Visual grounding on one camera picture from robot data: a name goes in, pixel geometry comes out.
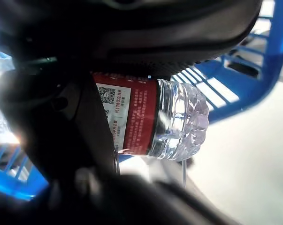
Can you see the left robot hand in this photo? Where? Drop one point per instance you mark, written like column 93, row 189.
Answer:
column 120, row 204

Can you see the water bottle red cap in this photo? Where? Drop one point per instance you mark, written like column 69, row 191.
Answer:
column 141, row 112

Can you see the blue plastic shopping basket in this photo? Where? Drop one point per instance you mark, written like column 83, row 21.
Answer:
column 249, row 98

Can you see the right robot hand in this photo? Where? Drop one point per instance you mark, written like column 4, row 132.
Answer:
column 61, row 117

